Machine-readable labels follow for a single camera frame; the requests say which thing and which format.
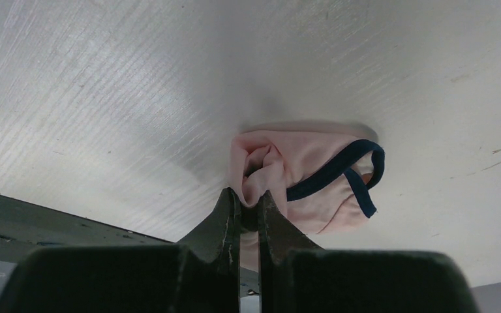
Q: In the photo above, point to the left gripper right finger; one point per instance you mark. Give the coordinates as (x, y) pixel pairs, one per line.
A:
(296, 275)

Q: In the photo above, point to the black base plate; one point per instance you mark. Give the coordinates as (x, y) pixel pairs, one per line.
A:
(25, 227)

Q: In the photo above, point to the pink underwear navy trim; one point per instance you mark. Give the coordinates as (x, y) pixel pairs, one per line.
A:
(318, 173)

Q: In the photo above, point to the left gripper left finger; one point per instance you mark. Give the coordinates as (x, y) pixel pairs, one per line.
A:
(199, 273)

